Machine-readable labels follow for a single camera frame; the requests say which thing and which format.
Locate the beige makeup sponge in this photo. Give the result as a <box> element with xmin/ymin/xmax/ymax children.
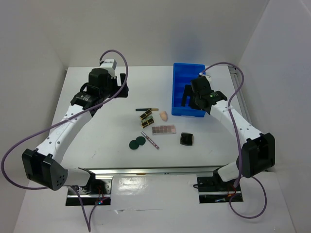
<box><xmin>159</xmin><ymin>111</ymin><xmax>168</xmax><ymax>122</ymax></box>

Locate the dark green mascara tube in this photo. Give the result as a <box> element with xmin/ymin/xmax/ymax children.
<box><xmin>135</xmin><ymin>108</ymin><xmax>159</xmax><ymax>111</ymax></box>

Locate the black square compact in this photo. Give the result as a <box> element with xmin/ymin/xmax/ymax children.
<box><xmin>180</xmin><ymin>132</ymin><xmax>194</xmax><ymax>146</ymax></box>

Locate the green round compact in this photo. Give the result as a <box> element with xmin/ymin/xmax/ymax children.
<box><xmin>136</xmin><ymin>136</ymin><xmax>146</xmax><ymax>146</ymax></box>
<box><xmin>129</xmin><ymin>140</ymin><xmax>139</xmax><ymax>150</ymax></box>

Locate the red lip gloss tube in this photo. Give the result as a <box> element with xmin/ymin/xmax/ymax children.
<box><xmin>141</xmin><ymin>131</ymin><xmax>160</xmax><ymax>150</ymax></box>

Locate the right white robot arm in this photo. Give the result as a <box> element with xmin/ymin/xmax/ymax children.
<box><xmin>181</xmin><ymin>76</ymin><xmax>275</xmax><ymax>190</ymax></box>

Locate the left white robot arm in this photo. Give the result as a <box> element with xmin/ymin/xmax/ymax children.
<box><xmin>22</xmin><ymin>65</ymin><xmax>128</xmax><ymax>194</ymax></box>

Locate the blue plastic organizer bin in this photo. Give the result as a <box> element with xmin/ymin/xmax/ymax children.
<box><xmin>172</xmin><ymin>63</ymin><xmax>205</xmax><ymax>117</ymax></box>

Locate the upper black gold lipstick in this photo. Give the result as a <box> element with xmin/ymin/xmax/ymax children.
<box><xmin>140</xmin><ymin>109</ymin><xmax>152</xmax><ymax>120</ymax></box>

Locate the black gold lipstick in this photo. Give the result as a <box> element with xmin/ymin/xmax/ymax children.
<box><xmin>140</xmin><ymin>109</ymin><xmax>152</xmax><ymax>120</ymax></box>
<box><xmin>141</xmin><ymin>118</ymin><xmax>154</xmax><ymax>129</ymax></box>

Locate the green lip balm tube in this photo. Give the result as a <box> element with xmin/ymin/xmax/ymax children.
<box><xmin>141</xmin><ymin>116</ymin><xmax>153</xmax><ymax>123</ymax></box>

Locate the lower black gold lipstick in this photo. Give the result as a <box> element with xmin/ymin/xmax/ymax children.
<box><xmin>141</xmin><ymin>118</ymin><xmax>154</xmax><ymax>129</ymax></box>

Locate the eyeshadow palette clear case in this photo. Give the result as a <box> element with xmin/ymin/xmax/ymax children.
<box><xmin>152</xmin><ymin>125</ymin><xmax>176</xmax><ymax>135</ymax></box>

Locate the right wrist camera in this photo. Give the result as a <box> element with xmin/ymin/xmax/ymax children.
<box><xmin>199</xmin><ymin>72</ymin><xmax>212</xmax><ymax>82</ymax></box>

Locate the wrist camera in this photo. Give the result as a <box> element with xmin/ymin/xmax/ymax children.
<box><xmin>100</xmin><ymin>59</ymin><xmax>117</xmax><ymax>79</ymax></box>
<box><xmin>199</xmin><ymin>72</ymin><xmax>212</xmax><ymax>82</ymax></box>

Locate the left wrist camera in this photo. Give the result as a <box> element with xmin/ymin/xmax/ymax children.
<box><xmin>100</xmin><ymin>59</ymin><xmax>117</xmax><ymax>79</ymax></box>

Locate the right side aluminium rail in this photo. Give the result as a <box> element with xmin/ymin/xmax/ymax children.
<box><xmin>228</xmin><ymin>66</ymin><xmax>252</xmax><ymax>123</ymax></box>

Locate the aluminium rail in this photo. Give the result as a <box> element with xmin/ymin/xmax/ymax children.
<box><xmin>67</xmin><ymin>166</ymin><xmax>219</xmax><ymax>176</ymax></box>
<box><xmin>228</xmin><ymin>66</ymin><xmax>252</xmax><ymax>123</ymax></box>

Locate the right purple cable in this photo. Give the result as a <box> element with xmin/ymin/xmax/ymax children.
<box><xmin>199</xmin><ymin>62</ymin><xmax>268</xmax><ymax>219</ymax></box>

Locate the purple cable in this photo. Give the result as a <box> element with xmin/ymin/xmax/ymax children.
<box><xmin>199</xmin><ymin>62</ymin><xmax>268</xmax><ymax>219</ymax></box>
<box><xmin>1</xmin><ymin>50</ymin><xmax>129</xmax><ymax>233</ymax></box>

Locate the front aluminium rail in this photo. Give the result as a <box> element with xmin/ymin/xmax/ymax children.
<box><xmin>67</xmin><ymin>166</ymin><xmax>219</xmax><ymax>176</ymax></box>

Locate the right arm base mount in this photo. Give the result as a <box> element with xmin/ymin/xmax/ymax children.
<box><xmin>193</xmin><ymin>177</ymin><xmax>243</xmax><ymax>204</ymax></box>

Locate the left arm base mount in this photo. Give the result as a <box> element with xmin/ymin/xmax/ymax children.
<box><xmin>65</xmin><ymin>175</ymin><xmax>113</xmax><ymax>206</ymax></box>

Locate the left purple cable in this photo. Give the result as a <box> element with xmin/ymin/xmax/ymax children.
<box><xmin>1</xmin><ymin>50</ymin><xmax>129</xmax><ymax>233</ymax></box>

